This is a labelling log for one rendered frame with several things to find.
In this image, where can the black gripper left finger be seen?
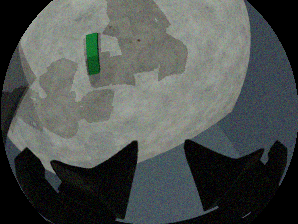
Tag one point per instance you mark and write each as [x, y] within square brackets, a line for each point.
[109, 181]

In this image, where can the green rectangular block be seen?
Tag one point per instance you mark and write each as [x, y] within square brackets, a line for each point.
[92, 53]

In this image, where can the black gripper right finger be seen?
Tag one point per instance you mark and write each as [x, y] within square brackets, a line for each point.
[214, 173]

